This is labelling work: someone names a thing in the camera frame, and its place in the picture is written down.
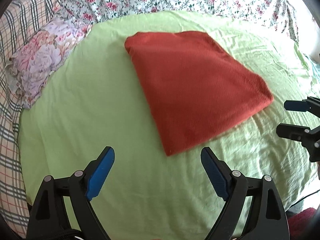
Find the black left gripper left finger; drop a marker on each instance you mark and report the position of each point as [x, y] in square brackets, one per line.
[62, 208]

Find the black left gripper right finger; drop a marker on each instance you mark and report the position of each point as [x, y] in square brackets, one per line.
[266, 217]

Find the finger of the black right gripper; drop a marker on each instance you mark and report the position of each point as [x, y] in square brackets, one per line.
[292, 132]
[298, 106]

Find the beige plaid blanket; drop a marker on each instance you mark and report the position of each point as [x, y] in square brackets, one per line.
[20, 19]

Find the light green bed sheet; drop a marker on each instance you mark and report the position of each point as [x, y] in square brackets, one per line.
[95, 100]

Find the rust orange fleece cloth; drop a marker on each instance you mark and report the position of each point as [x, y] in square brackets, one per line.
[194, 88]

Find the pink floral pillow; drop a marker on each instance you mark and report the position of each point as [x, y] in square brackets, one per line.
[31, 66]

